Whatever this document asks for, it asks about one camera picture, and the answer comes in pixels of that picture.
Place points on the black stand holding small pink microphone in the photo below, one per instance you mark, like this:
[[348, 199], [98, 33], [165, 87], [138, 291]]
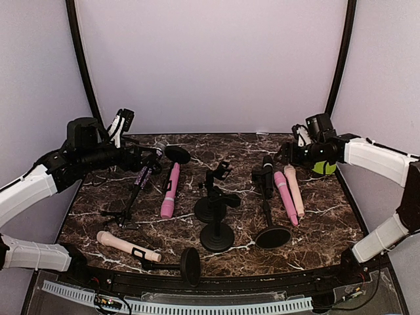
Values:
[[175, 154]]

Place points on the beige microphone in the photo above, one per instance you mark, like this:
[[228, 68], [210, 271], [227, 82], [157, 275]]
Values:
[[108, 239], [290, 174]]

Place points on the large pink microphone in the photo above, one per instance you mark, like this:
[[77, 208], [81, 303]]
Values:
[[281, 184]]

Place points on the black microphone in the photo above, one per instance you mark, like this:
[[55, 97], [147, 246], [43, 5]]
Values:
[[267, 168]]

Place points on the black frame post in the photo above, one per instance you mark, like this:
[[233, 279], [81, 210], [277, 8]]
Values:
[[81, 60], [342, 56]]

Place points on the small pink microphone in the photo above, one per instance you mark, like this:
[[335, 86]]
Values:
[[168, 205]]

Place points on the black round-base desk stand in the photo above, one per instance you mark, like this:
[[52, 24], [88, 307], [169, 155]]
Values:
[[217, 236]]

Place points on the grey cable duct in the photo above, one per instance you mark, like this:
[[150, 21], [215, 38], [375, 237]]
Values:
[[108, 304]]

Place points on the black stand with black microphone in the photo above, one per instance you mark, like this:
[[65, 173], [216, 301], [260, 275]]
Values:
[[274, 235]]

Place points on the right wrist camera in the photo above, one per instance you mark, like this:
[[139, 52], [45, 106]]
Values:
[[301, 134]]

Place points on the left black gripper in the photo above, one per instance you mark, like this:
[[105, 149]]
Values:
[[134, 164]]

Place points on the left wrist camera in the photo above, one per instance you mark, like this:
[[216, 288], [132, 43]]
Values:
[[121, 124]]

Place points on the black stand holding beige microphone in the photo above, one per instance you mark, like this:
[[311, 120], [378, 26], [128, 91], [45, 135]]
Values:
[[204, 207]]

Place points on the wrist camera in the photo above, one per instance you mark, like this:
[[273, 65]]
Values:
[[121, 124], [301, 134]]

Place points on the purple glitter microphone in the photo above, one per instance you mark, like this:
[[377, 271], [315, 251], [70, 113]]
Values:
[[151, 166]]

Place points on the left black frame post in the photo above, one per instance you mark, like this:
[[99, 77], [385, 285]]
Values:
[[81, 60]]

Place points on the black tripod stand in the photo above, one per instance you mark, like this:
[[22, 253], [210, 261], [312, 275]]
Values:
[[123, 219]]

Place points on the green disc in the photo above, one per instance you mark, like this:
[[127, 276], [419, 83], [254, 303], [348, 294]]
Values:
[[324, 168]]

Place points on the black front stand lying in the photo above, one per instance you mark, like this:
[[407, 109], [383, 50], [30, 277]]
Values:
[[189, 265]]

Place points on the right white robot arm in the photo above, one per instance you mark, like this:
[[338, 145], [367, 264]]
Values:
[[383, 178]]

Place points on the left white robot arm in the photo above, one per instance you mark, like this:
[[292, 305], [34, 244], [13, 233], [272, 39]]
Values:
[[88, 147]]

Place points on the black front rail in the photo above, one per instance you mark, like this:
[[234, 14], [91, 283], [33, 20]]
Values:
[[130, 279]]

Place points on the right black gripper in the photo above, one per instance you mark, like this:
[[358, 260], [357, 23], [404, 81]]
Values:
[[294, 159]]

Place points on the right black frame post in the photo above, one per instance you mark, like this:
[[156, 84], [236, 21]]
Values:
[[342, 56]]

